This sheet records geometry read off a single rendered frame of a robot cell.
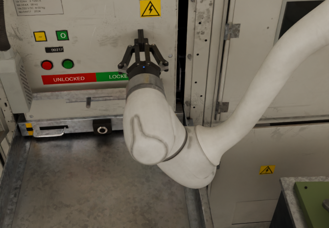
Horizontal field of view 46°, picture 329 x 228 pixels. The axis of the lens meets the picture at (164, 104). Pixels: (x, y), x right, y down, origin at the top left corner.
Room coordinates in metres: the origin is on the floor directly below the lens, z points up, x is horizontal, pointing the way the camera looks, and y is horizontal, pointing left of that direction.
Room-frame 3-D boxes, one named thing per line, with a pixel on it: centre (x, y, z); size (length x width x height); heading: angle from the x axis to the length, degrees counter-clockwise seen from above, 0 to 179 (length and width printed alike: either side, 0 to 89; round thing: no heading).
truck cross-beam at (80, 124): (0.95, 0.21, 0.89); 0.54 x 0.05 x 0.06; 95
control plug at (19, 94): (0.84, 0.41, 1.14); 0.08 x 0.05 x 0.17; 5
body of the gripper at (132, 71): (0.76, 0.05, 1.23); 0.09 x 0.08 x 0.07; 5
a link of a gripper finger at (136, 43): (0.82, 0.07, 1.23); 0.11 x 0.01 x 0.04; 7
